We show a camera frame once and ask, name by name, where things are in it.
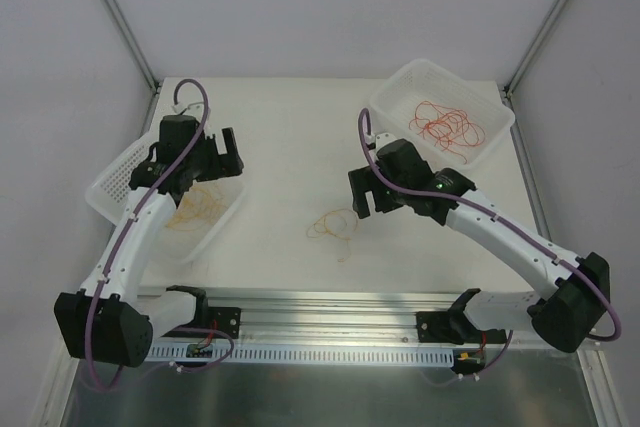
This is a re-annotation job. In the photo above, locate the separated yellow wire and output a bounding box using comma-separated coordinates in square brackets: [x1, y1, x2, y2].
[167, 182, 226, 232]

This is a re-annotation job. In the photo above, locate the orange yellow wire bundle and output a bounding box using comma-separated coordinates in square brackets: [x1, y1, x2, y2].
[305, 207, 360, 263]

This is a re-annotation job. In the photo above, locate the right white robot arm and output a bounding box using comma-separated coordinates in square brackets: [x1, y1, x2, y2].
[348, 133, 621, 353]

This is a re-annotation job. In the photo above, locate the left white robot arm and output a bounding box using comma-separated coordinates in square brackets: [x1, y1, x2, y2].
[54, 114, 244, 367]

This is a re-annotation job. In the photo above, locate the left white plastic basket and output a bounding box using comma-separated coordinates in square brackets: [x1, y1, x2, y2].
[85, 132, 246, 265]

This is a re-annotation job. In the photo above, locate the white plastic basket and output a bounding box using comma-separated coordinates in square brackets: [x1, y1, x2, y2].
[369, 59, 515, 172]
[85, 132, 246, 265]

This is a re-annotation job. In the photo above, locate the right white plastic basket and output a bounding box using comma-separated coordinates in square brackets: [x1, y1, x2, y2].
[369, 59, 515, 172]

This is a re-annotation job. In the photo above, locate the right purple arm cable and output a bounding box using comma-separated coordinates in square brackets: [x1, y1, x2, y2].
[358, 108, 624, 343]

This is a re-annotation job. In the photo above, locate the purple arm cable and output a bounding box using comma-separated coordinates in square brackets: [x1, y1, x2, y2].
[83, 78, 210, 392]
[358, 108, 624, 343]

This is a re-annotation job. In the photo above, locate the aluminium mounting rail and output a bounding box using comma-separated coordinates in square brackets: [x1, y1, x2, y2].
[137, 288, 599, 351]

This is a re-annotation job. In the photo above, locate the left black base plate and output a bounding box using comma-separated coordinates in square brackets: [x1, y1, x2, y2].
[199, 306, 242, 339]

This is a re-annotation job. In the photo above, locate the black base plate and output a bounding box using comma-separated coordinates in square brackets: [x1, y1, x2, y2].
[415, 311, 507, 345]
[199, 306, 242, 339]

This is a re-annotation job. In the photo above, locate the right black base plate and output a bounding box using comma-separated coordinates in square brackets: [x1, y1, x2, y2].
[415, 311, 507, 345]

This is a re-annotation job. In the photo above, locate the white slotted cable duct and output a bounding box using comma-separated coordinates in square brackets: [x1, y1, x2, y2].
[146, 341, 454, 368]

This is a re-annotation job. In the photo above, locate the left aluminium frame post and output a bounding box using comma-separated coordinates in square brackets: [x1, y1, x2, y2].
[101, 0, 160, 92]

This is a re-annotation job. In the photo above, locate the aluminium frame post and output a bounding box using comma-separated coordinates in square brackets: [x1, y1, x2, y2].
[101, 0, 160, 92]
[503, 0, 571, 100]

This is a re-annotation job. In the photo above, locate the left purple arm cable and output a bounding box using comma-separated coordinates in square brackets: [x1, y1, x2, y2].
[83, 78, 210, 392]

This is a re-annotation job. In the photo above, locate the right aluminium frame post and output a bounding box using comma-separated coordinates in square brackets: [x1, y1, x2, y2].
[503, 0, 571, 100]

